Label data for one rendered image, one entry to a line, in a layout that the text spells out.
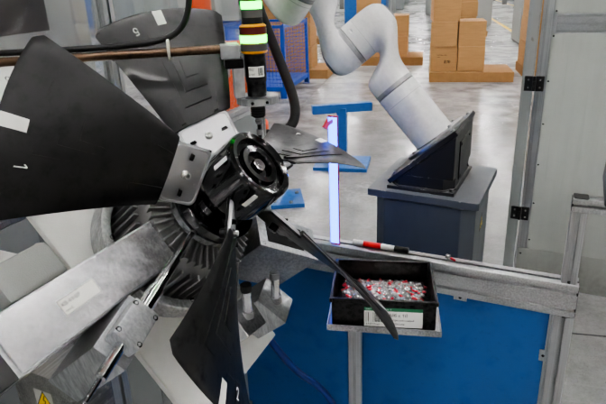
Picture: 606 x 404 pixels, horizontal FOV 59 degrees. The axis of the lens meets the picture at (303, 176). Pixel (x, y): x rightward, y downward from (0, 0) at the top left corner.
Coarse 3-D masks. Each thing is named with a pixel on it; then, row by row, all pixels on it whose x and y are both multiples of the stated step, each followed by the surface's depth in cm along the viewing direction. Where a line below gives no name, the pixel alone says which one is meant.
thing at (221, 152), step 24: (240, 144) 82; (264, 144) 85; (240, 168) 77; (216, 192) 80; (240, 192) 78; (264, 192) 78; (192, 216) 81; (216, 216) 84; (240, 216) 82; (216, 240) 84
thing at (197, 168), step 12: (180, 144) 76; (180, 156) 77; (204, 156) 80; (180, 168) 78; (192, 168) 79; (204, 168) 80; (168, 180) 77; (180, 180) 78; (192, 180) 80; (168, 192) 78; (192, 192) 80
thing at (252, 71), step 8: (248, 56) 85; (256, 56) 85; (264, 56) 86; (248, 64) 86; (256, 64) 86; (264, 64) 87; (248, 72) 86; (256, 72) 86; (264, 72) 87; (248, 80) 87; (256, 80) 86; (264, 80) 87; (248, 88) 88; (256, 88) 87; (264, 88) 88; (256, 96) 87; (256, 112) 89; (264, 112) 89
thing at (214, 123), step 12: (204, 120) 88; (216, 120) 88; (228, 120) 88; (180, 132) 88; (192, 132) 88; (204, 132) 88; (216, 132) 88; (228, 132) 88; (204, 144) 87; (216, 144) 87
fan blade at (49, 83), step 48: (48, 48) 65; (48, 96) 64; (96, 96) 68; (0, 144) 60; (48, 144) 64; (96, 144) 68; (144, 144) 72; (0, 192) 61; (48, 192) 65; (96, 192) 69; (144, 192) 74
